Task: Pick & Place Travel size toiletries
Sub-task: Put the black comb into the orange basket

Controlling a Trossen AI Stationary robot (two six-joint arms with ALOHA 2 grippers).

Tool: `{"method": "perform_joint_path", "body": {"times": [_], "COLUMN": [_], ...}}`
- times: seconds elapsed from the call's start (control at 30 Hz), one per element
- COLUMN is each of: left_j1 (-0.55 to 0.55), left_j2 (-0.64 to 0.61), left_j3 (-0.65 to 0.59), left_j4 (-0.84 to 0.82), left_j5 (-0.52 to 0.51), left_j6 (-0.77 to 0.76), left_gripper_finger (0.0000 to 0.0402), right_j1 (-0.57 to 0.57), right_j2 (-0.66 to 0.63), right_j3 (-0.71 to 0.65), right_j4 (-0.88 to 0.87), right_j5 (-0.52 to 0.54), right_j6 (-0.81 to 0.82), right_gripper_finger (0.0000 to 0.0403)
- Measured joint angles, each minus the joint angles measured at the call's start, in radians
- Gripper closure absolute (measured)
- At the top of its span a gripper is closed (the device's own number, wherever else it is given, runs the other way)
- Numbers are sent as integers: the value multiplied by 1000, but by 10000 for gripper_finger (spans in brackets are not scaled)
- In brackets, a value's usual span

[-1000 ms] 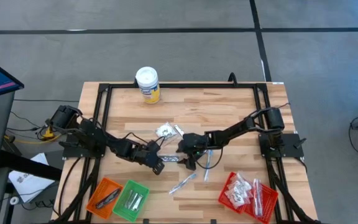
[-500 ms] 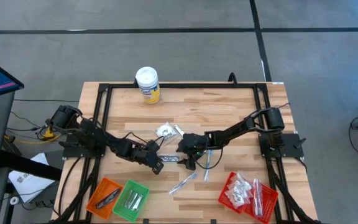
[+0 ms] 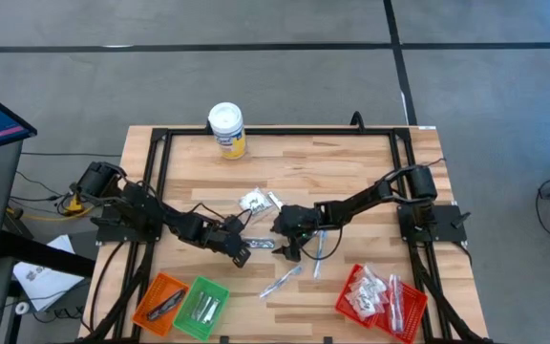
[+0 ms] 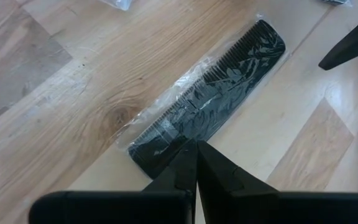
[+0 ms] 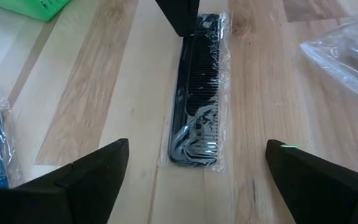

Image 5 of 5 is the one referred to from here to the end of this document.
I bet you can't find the cotton swab bag black print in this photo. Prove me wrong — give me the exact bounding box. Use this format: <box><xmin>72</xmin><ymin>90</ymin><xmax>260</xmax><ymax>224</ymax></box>
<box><xmin>300</xmin><ymin>2</ymin><xmax>358</xmax><ymax>108</ymax></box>

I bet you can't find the green plastic basket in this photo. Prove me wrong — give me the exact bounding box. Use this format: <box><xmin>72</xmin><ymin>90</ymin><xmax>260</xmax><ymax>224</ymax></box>
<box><xmin>0</xmin><ymin>0</ymin><xmax>71</xmax><ymax>22</ymax></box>

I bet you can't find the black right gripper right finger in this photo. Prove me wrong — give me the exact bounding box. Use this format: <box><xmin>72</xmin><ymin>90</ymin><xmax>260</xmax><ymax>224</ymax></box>
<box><xmin>265</xmin><ymin>139</ymin><xmax>358</xmax><ymax>224</ymax></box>

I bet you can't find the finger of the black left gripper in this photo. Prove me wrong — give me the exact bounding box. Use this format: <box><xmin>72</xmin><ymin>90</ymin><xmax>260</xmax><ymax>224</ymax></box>
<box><xmin>181</xmin><ymin>0</ymin><xmax>201</xmax><ymax>37</ymax></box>
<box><xmin>155</xmin><ymin>0</ymin><xmax>183</xmax><ymax>37</ymax></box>

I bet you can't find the black comb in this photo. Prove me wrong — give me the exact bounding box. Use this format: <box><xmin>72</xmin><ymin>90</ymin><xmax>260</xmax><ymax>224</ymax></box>
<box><xmin>158</xmin><ymin>11</ymin><xmax>232</xmax><ymax>172</ymax></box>

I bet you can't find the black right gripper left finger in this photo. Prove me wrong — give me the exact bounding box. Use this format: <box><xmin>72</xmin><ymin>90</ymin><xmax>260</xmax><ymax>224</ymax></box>
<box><xmin>11</xmin><ymin>138</ymin><xmax>130</xmax><ymax>224</ymax></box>

